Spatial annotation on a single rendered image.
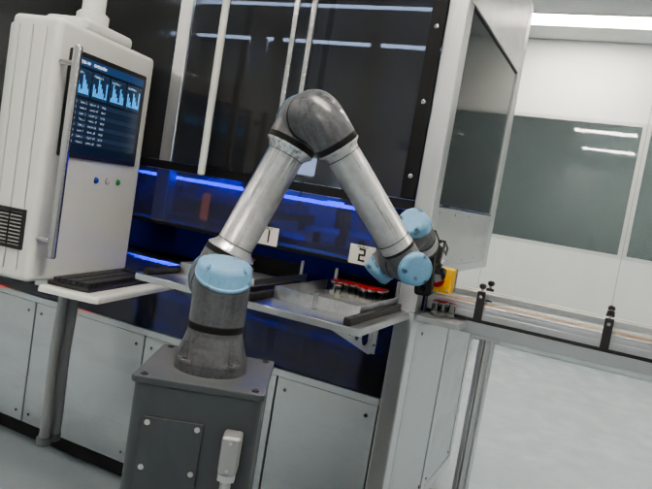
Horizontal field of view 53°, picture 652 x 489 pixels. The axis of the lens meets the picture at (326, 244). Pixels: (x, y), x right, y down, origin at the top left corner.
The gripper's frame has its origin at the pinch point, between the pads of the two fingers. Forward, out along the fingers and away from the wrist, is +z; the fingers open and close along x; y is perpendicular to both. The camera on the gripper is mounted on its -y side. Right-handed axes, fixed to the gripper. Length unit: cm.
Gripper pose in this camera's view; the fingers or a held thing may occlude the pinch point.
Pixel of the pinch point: (434, 280)
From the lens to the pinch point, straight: 187.5
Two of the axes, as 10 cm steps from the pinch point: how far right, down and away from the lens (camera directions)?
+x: -9.0, -1.8, 4.1
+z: 3.1, 4.1, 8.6
